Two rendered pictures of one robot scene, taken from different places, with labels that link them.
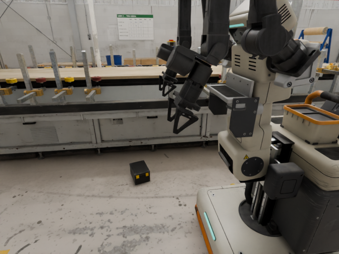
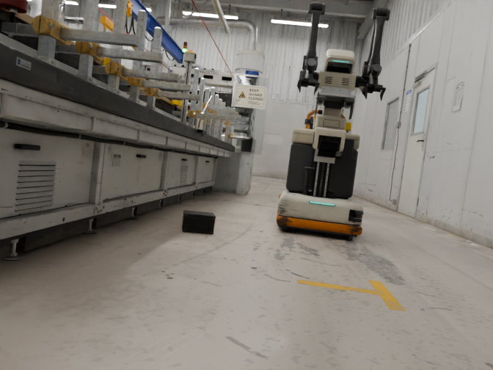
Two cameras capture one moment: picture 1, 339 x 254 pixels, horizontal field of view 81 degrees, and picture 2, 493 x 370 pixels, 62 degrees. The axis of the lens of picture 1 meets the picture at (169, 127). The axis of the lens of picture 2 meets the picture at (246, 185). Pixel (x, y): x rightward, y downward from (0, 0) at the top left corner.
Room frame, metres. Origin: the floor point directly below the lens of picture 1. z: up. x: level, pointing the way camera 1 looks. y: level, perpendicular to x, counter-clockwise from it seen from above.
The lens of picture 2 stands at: (0.72, 2.81, 0.48)
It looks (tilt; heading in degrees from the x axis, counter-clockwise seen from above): 3 degrees down; 282
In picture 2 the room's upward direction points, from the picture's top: 7 degrees clockwise
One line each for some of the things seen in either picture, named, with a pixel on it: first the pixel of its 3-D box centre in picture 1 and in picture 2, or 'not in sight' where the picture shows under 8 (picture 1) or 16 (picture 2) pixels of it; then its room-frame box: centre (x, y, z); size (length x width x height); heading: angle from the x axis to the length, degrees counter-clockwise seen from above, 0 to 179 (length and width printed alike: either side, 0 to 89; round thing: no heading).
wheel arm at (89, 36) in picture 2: not in sight; (70, 35); (1.59, 1.66, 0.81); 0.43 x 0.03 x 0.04; 8
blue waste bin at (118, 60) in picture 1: (115, 65); not in sight; (7.28, 1.92, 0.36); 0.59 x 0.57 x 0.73; 8
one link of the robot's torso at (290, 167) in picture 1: (254, 168); (335, 147); (0.78, -0.40, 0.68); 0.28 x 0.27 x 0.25; 8
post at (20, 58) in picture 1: (27, 82); (117, 48); (1.71, 1.21, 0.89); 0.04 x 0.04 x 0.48; 8
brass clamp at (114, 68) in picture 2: (33, 92); (117, 70); (1.71, 1.19, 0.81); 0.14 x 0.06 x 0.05; 98
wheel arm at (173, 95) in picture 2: (93, 92); (163, 94); (1.73, 0.67, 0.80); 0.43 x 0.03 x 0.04; 8
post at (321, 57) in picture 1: (316, 75); (218, 120); (2.08, -1.51, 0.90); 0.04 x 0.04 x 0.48; 8
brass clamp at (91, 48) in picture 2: (1, 91); (90, 49); (1.68, 1.44, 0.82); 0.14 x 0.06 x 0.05; 98
